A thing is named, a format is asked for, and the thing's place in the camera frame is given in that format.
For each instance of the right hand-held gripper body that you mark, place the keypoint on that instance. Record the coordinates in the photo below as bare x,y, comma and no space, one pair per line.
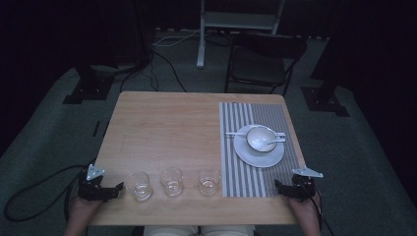
305,185

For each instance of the white round plate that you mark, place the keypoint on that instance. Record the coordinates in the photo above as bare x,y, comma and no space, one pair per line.
262,160

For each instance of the grey striped placemat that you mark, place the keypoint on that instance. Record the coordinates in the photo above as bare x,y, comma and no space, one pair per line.
236,177

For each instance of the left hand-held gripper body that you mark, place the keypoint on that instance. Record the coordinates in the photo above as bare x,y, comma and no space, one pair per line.
91,190

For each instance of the white bowl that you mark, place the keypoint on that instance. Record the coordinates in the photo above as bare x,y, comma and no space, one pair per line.
260,139

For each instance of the black folding chair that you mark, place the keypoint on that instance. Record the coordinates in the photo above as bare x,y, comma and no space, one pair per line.
259,65

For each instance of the person's right hand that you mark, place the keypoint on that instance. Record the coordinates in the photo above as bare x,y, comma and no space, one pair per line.
305,208

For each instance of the black tape strip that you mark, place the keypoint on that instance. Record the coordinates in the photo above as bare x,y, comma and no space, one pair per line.
96,128

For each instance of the black stand base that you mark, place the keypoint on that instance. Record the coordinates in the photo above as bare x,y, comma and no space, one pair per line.
88,88
324,101

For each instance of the white ceramic spoon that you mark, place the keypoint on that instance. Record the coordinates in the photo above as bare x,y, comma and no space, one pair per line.
273,142

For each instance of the clear drinking glass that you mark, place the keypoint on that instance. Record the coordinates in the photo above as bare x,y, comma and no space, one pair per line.
140,187
171,182
208,183

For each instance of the person's left hand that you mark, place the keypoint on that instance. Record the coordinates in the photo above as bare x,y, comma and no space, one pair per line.
83,208

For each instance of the person's light trousers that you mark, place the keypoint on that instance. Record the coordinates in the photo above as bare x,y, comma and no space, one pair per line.
200,230

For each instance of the white metal stand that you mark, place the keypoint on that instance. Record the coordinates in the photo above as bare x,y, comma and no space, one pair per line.
236,19

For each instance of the white chopstick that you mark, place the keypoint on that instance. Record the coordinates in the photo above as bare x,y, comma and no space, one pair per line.
234,133

